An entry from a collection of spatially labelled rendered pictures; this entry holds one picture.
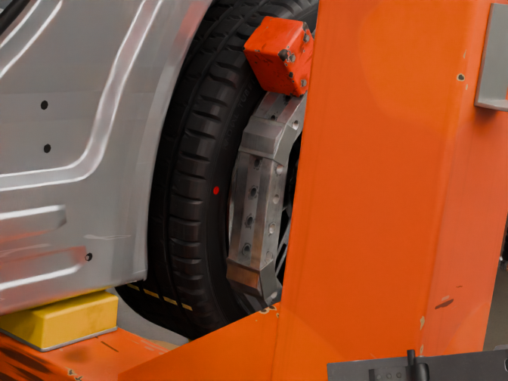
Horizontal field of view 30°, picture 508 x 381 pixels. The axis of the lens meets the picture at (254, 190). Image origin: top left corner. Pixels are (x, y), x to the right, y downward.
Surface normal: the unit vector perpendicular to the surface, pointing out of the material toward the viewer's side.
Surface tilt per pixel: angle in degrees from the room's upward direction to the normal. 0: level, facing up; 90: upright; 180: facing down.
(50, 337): 90
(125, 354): 0
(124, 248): 90
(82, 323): 90
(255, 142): 90
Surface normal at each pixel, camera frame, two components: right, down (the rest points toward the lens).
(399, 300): -0.62, 0.11
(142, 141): 0.78, 0.22
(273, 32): -0.36, -0.61
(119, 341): 0.11, -0.97
